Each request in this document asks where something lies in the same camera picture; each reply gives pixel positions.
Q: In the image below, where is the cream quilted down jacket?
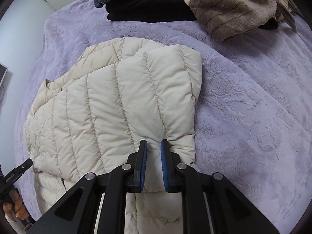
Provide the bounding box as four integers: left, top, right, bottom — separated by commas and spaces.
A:
24, 37, 202, 233

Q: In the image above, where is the person's left hand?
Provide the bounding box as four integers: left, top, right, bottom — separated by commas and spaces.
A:
3, 191, 29, 221

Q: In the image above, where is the lavender embossed bed blanket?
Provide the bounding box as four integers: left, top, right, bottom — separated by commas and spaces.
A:
15, 0, 311, 233

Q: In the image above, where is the curved black monitor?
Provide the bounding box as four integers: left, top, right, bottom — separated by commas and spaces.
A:
0, 64, 8, 86

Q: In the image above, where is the black folded garment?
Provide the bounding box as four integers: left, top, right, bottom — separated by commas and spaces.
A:
105, 0, 196, 23

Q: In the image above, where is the brown striped fleece garment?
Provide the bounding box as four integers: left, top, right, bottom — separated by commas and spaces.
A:
184, 0, 299, 42

